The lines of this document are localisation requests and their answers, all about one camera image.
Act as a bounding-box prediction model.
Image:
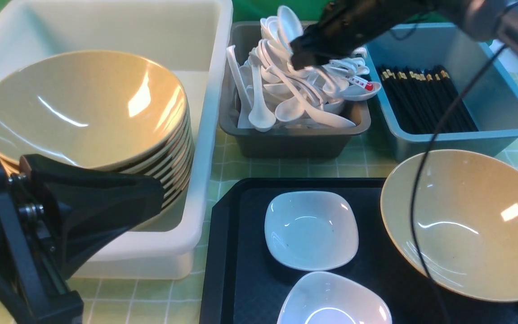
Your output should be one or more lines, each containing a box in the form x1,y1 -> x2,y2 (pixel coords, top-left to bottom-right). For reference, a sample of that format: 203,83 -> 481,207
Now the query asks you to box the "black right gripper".
290,0 -> 444,70

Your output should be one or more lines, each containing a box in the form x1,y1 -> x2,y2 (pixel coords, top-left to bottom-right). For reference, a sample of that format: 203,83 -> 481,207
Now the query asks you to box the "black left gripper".
0,154 -> 165,324

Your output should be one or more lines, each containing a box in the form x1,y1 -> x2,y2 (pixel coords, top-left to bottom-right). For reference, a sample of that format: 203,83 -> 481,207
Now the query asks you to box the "white square dish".
264,191 -> 359,271

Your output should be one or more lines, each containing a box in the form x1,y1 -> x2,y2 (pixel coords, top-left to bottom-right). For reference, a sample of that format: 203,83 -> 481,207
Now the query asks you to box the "tan noodle bowl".
380,149 -> 518,302

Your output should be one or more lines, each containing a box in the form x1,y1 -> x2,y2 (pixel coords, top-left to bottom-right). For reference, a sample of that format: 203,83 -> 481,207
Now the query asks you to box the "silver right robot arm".
290,0 -> 518,69

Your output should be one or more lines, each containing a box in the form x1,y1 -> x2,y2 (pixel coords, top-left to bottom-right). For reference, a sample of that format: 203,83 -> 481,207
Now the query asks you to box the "red labelled white spoon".
322,67 -> 382,101

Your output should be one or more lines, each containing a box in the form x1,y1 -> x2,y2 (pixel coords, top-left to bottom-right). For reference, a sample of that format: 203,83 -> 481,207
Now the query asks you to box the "green checkered tablecloth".
0,72 -> 518,324

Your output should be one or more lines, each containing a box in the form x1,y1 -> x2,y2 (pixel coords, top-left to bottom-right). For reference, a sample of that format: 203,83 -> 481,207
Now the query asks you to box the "stack of tan bowls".
0,50 -> 195,231

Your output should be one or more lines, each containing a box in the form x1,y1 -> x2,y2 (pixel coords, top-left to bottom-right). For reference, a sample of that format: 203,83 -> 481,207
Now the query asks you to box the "pile of white spoons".
226,5 -> 370,132

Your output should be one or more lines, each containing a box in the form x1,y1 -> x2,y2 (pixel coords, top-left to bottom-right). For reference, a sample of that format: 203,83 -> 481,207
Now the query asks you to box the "bundle of black chopsticks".
376,64 -> 459,135

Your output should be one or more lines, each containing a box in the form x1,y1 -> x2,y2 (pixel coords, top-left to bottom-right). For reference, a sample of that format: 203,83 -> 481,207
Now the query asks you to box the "grey spoon bin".
218,21 -> 371,159

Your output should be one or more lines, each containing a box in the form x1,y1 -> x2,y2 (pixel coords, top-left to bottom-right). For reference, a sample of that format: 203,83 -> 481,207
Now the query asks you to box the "large white plastic tub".
0,0 -> 232,279

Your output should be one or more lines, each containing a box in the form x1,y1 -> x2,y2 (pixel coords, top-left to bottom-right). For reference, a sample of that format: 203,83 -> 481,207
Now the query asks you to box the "black serving tray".
199,177 -> 518,324

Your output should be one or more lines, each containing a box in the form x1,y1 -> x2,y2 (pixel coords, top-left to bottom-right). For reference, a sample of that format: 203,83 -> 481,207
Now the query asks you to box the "blue chopstick bin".
366,22 -> 518,162

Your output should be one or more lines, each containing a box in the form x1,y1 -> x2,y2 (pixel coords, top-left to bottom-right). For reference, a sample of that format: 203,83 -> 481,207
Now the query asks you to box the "green backdrop cloth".
0,0 -> 331,23

